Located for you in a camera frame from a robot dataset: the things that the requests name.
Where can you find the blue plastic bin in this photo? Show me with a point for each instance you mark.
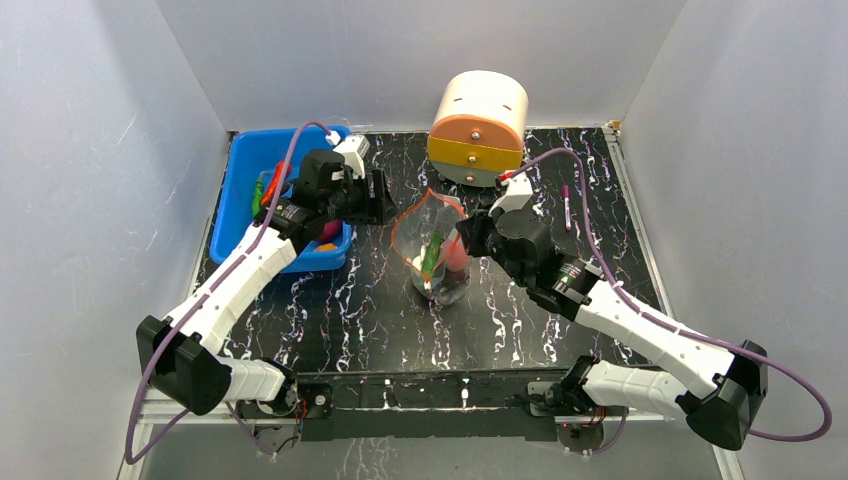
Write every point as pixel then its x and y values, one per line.
pixel 253 153

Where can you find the white garlic piece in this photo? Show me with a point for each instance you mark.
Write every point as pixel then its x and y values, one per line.
pixel 422 263

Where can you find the aluminium frame rail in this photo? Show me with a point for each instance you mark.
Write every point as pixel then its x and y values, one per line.
pixel 727 461

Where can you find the round drawer cabinet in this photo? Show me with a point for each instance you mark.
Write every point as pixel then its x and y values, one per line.
pixel 479 128

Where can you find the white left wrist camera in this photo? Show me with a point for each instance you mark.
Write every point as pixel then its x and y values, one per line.
pixel 353 148

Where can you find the black base bar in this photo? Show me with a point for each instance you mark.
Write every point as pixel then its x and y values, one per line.
pixel 441 404

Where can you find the clear zip top bag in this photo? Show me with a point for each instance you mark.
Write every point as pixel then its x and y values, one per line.
pixel 426 239

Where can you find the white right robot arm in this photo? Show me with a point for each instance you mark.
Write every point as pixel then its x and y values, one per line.
pixel 717 391

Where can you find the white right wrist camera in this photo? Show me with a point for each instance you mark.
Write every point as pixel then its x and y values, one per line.
pixel 518 191

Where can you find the red chili pepper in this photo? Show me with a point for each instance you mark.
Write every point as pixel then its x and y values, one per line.
pixel 281 171

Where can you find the short green pepper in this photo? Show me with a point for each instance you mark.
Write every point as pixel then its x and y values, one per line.
pixel 434 248

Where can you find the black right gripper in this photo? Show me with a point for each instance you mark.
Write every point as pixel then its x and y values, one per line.
pixel 478 234

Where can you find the pink white marker pen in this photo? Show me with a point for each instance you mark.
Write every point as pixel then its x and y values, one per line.
pixel 567 207

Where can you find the peach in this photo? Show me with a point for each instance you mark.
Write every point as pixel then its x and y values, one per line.
pixel 454 255

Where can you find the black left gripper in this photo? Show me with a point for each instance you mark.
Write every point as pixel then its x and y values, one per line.
pixel 380 209

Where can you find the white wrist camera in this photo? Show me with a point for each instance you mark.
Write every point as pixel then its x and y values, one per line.
pixel 353 148
pixel 518 191

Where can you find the purple sweet potato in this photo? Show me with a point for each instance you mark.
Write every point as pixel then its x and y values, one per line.
pixel 331 231

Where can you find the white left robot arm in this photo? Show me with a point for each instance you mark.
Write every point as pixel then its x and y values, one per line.
pixel 180 354

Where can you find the long green chili pepper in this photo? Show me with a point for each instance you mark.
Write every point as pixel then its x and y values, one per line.
pixel 262 185

